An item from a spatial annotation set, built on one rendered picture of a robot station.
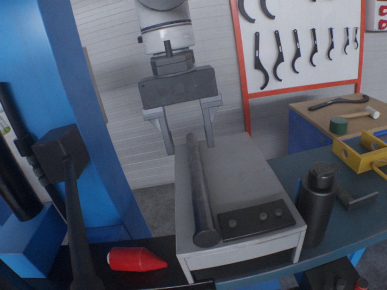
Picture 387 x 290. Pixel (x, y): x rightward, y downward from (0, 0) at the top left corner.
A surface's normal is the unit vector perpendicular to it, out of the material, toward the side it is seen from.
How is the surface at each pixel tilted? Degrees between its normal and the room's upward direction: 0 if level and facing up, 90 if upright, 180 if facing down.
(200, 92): 89
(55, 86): 90
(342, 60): 90
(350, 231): 0
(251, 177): 0
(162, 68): 89
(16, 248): 0
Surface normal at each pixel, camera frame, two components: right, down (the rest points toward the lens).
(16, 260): 0.09, 0.45
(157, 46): -0.28, 0.48
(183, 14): 0.81, 0.15
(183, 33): 0.67, 0.23
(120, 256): -0.16, -0.58
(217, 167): -0.17, -0.87
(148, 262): 0.49, -0.30
